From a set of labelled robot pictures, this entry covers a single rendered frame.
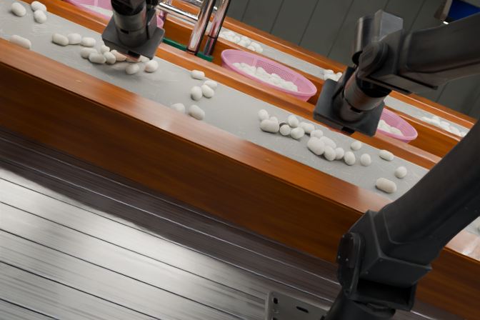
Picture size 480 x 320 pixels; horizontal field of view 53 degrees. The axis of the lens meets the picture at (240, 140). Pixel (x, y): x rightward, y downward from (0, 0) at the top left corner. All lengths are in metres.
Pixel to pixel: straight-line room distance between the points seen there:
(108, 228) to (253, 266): 0.20
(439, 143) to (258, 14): 1.91
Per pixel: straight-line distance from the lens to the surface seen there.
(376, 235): 0.55
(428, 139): 1.50
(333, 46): 3.21
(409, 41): 0.61
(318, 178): 0.76
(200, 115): 0.84
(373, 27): 0.73
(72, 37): 1.03
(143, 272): 0.59
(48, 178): 0.71
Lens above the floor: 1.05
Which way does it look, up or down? 21 degrees down
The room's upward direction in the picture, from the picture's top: 22 degrees clockwise
